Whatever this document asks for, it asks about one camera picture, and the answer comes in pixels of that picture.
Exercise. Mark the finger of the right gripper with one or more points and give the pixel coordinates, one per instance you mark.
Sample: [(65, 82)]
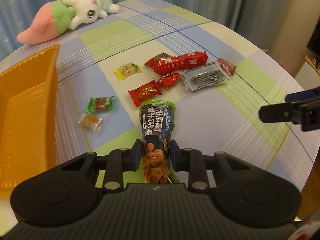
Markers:
[(304, 113), (303, 95)]

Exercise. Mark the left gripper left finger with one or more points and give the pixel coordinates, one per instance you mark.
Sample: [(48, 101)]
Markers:
[(120, 161)]

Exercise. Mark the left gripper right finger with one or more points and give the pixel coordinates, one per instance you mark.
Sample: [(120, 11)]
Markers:
[(189, 160)]

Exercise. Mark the clear brown candy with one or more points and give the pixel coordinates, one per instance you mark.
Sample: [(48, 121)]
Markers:
[(90, 121)]

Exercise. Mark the dark green chips bag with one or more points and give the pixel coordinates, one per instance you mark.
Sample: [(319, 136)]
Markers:
[(157, 119)]

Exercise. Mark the green brown candy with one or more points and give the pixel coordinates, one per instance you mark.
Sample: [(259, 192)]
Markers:
[(103, 104)]

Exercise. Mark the red foil candy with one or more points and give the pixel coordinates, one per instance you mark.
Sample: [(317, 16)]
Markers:
[(144, 93)]

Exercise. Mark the round red candy packet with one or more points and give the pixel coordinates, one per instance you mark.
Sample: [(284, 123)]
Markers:
[(168, 80)]

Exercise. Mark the clear black seaweed packet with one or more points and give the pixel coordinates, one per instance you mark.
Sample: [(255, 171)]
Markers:
[(209, 75)]

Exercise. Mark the small dark red candy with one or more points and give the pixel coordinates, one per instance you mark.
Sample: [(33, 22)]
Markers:
[(227, 66)]

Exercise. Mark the yellow green candy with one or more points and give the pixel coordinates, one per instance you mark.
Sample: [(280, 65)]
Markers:
[(127, 70)]

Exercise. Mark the long red snack packet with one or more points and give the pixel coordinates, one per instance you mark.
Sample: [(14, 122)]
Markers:
[(185, 61)]

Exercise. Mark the red silver snack packet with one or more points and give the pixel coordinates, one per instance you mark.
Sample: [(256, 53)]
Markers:
[(162, 56)]

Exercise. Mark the checkered bed cover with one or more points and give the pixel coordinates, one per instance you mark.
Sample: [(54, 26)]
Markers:
[(223, 117)]

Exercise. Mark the orange plastic tray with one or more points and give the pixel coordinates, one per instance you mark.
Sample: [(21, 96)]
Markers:
[(28, 105)]

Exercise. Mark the white bunny carrot plush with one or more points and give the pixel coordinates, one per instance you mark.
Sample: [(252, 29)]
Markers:
[(56, 17)]

